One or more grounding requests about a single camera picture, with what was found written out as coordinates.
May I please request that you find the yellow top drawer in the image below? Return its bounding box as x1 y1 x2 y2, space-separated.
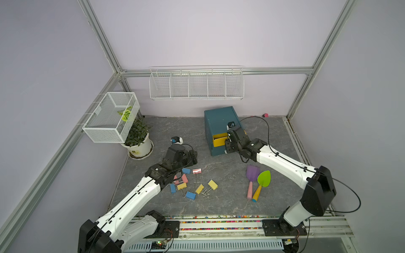
213 133 228 148

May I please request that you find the pink binder clip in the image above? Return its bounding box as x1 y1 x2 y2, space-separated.
192 168 202 175
181 174 188 183
174 176 180 185

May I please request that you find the yellow binder clip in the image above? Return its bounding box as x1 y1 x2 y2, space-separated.
195 184 204 195
177 183 187 190
203 180 218 195

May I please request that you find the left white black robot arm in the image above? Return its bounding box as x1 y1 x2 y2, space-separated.
78 144 198 253

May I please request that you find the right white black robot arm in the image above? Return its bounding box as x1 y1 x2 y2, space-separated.
225 126 336 236

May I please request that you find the teal drawer cabinet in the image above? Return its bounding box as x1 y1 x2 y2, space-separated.
204 106 241 157

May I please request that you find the purple toy shovel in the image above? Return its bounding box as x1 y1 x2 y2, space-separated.
246 165 260 200

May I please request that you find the potted green plant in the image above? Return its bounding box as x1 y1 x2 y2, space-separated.
121 118 154 160

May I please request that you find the green toy shovel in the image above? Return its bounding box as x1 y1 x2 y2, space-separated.
252 170 271 202

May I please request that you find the green leaf toy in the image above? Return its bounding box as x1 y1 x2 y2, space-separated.
118 106 132 122

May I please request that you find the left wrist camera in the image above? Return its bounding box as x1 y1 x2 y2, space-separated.
171 136 183 145

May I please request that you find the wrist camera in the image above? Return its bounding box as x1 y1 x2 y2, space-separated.
171 136 183 145
227 121 236 130

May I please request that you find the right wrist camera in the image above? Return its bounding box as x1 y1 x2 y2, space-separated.
227 121 236 130

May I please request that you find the white wire wall shelf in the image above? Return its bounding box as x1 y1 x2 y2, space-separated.
149 66 245 100

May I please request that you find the white wire basket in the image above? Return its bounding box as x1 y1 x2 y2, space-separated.
82 92 140 143

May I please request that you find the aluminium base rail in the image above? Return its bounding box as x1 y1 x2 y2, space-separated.
126 215 359 253

